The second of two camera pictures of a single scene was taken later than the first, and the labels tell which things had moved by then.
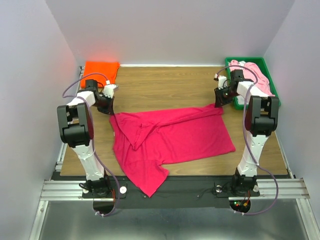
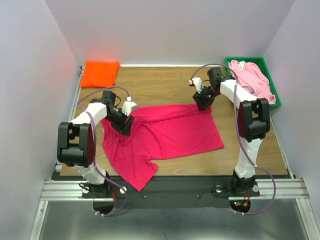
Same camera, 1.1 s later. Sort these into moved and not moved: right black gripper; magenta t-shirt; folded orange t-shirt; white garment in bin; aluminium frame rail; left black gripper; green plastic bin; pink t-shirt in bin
Moved: left black gripper; magenta t-shirt; right black gripper
Not moved: white garment in bin; aluminium frame rail; green plastic bin; folded orange t-shirt; pink t-shirt in bin
